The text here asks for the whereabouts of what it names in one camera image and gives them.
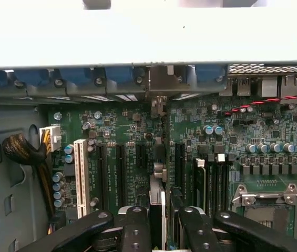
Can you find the white expansion slot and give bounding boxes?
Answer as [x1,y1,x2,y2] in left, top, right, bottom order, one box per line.
[74,139,90,220]

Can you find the braided power wire bundle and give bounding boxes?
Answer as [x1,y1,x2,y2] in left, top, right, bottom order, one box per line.
[2,133,57,224]

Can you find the silver rear port block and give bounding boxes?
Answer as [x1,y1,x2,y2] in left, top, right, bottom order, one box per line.
[220,77,251,97]
[261,78,279,98]
[279,75,297,98]

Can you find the open black PC case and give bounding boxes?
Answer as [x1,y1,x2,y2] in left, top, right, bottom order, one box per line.
[0,0,297,252]

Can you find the short black expansion slot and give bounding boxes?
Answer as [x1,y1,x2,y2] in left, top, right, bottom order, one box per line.
[136,143,147,169]

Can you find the green motherboard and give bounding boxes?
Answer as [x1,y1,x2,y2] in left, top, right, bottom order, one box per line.
[47,91,297,252]

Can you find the CPU socket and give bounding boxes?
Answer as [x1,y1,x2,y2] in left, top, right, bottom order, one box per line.
[231,183,297,237]

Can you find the empty black RAM slot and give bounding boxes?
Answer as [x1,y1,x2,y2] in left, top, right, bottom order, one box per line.
[208,153,230,218]

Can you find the red black twisted wire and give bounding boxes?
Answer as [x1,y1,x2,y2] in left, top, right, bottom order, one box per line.
[224,90,297,116]

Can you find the white power connector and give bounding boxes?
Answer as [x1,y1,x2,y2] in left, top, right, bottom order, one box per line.
[39,125,62,153]

